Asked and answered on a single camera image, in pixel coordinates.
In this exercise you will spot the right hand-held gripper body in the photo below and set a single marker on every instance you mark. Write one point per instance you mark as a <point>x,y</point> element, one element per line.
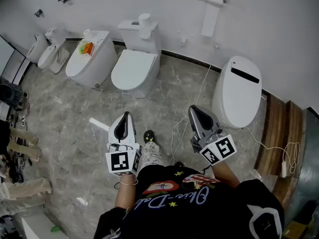
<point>219,149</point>

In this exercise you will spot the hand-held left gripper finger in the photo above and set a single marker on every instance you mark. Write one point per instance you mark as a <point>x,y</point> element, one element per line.
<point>111,131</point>
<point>132,133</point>

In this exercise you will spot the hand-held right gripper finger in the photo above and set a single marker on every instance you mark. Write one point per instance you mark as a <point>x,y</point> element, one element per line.
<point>192,118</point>
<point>214,121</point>

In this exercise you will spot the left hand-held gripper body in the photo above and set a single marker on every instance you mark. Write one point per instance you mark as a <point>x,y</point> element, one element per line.
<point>120,160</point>

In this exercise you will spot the white paper towel roll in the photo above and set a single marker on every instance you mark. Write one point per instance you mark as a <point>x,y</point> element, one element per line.
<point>86,32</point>

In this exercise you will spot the large white toilet paper roll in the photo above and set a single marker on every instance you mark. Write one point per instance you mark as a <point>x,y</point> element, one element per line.
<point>144,20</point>

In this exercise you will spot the person's left forearm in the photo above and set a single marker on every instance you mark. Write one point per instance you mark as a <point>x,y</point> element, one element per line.
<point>124,195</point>

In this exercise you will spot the person's right forearm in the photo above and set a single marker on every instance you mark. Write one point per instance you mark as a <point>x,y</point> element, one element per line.
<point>225,174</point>

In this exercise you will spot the white smart toilet black panel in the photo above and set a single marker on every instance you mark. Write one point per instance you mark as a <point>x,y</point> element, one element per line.
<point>236,98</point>

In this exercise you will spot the white toilet with square tank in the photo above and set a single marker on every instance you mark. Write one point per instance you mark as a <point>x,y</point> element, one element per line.
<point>135,73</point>

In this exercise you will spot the oval tankless white toilet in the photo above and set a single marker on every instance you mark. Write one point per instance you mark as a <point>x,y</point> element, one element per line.
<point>94,66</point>

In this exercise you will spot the narrow white toilet with tank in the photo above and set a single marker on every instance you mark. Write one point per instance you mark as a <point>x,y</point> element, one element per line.
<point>53,56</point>

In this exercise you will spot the person's left black shoe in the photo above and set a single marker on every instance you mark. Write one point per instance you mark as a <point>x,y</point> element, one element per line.
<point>149,136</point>

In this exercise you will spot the person's black shoe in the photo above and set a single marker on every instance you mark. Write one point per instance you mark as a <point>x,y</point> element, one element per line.
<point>179,163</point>
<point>149,136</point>

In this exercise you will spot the person's patterned trouser leg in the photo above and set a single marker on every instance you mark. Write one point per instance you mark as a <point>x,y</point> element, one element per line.
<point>150,155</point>

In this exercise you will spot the person's right black shoe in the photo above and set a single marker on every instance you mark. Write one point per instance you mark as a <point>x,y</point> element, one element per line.
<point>179,163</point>

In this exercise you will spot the stack of wooden planks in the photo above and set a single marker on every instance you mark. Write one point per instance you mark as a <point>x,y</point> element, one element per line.
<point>279,133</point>

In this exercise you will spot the white power adapter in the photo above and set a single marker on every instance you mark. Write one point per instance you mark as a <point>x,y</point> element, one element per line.
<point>284,169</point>

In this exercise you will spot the person's black printed t-shirt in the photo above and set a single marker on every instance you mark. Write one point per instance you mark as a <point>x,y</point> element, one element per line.
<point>199,215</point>

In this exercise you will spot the orange box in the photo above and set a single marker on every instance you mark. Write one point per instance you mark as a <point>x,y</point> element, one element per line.
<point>89,48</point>

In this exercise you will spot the green plastic packet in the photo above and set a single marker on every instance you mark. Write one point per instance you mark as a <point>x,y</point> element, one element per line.
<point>81,48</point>

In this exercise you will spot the white power strip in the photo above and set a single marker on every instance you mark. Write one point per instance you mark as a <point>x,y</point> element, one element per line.
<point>23,121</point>

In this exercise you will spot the small green item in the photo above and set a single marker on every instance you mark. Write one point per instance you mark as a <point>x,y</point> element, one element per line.
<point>55,228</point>

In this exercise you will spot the white box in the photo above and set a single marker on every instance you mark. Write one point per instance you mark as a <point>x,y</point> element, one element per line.
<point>40,228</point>

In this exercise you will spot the black fuzzy stool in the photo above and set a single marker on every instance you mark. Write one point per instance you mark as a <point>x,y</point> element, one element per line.
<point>10,93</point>

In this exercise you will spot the cardboard box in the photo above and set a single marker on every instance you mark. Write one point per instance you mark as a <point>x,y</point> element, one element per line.
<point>297,230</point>

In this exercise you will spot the small white wall fitting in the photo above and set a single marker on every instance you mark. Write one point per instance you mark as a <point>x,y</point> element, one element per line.
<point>217,46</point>

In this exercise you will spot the white wall water valve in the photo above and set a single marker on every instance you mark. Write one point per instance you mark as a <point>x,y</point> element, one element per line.
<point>183,40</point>

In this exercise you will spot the small black wall holder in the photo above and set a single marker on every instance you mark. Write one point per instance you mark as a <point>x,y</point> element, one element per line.
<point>39,13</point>

